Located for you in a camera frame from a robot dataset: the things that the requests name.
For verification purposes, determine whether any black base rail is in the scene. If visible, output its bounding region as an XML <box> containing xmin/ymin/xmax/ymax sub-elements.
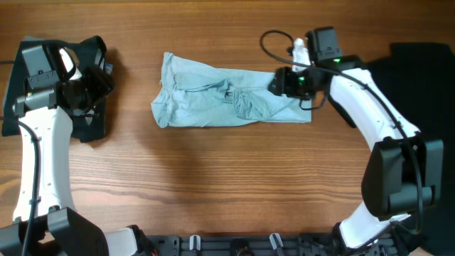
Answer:
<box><xmin>149</xmin><ymin>233</ymin><xmax>409</xmax><ymax>256</ymax></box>

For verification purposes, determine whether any folded black clothes stack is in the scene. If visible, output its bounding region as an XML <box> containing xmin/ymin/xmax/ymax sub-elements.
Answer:
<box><xmin>3</xmin><ymin>36</ymin><xmax>112</xmax><ymax>143</ymax></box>

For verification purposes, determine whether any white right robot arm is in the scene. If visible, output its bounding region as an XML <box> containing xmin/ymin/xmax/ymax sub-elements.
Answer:
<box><xmin>269</xmin><ymin>27</ymin><xmax>444</xmax><ymax>255</ymax></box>

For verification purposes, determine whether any light blue t-shirt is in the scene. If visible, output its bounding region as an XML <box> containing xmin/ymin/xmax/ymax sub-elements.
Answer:
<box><xmin>151</xmin><ymin>52</ymin><xmax>311</xmax><ymax>128</ymax></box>

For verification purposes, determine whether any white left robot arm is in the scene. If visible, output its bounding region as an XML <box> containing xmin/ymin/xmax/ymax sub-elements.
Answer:
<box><xmin>1</xmin><ymin>43</ymin><xmax>148</xmax><ymax>255</ymax></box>

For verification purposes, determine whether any black garment on right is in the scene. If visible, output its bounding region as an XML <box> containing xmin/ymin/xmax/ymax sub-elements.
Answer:
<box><xmin>368</xmin><ymin>43</ymin><xmax>454</xmax><ymax>255</ymax></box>

